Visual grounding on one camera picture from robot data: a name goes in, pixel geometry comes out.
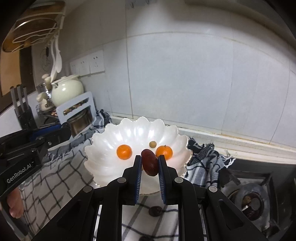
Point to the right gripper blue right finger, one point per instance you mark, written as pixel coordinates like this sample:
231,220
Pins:
167,177

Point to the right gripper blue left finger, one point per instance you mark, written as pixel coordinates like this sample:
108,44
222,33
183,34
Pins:
131,188

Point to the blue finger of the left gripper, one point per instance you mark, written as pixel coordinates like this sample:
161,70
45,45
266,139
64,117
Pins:
45,130
57,135

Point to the red grape tomato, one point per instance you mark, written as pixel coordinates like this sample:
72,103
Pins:
150,162

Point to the orange mandarin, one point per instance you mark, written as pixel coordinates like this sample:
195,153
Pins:
164,150
124,152

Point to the yellow longan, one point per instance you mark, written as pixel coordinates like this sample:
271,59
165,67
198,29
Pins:
152,144

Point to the dark plum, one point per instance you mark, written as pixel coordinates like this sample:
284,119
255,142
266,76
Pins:
155,211
145,238

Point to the person's left hand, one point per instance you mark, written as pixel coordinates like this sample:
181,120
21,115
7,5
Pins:
15,204

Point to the black knife block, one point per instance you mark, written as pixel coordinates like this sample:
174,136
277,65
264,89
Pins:
23,110

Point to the white scalloped ceramic bowl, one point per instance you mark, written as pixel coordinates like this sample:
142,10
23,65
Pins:
104,164

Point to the steel pot in rack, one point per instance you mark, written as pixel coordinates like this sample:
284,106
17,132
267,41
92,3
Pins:
80,121

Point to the checked grey white cloth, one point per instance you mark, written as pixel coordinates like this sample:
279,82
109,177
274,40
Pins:
63,175

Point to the cream ceramic teapot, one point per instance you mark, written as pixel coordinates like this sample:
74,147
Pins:
65,89

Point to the white hanging spatula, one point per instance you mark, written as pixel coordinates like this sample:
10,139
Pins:
53,70

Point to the white hanging spoon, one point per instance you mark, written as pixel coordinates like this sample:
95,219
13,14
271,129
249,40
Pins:
58,58

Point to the black gas stove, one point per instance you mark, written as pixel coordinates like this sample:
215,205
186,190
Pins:
264,192

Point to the white dish rack frame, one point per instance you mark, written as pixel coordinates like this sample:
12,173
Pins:
74,106

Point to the white wall power sockets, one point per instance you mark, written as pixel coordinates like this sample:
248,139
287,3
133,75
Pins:
90,64

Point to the wall cutting board rack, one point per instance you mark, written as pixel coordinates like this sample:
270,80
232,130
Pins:
39,23

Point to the wall hook bar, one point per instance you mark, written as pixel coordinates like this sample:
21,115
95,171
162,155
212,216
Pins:
130,4

